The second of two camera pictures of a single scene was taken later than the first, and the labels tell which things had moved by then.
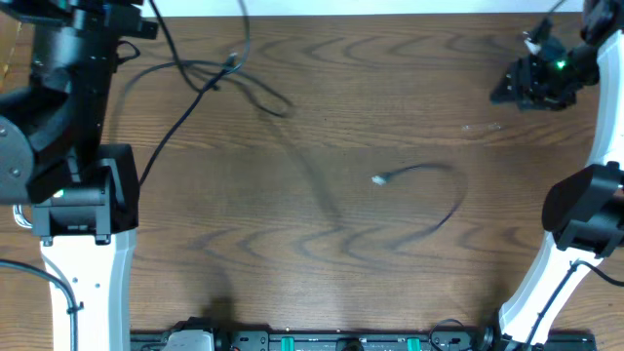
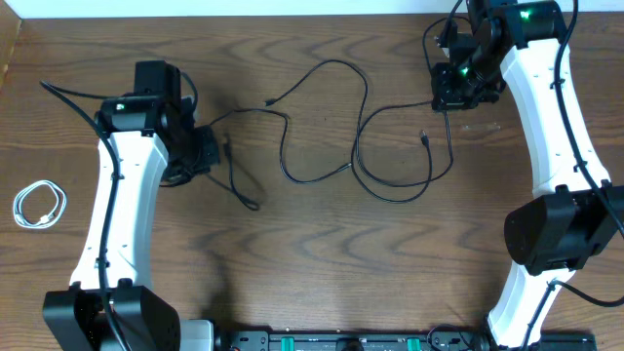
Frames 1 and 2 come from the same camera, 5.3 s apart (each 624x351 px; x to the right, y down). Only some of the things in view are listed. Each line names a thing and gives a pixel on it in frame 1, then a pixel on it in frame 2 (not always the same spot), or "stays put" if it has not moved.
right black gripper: x=525 y=78 to x=449 y=97
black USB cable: x=233 y=64 to x=234 y=193
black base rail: x=365 y=339 stays put
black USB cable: x=382 y=178 to x=356 y=146
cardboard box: x=10 y=30 stays put
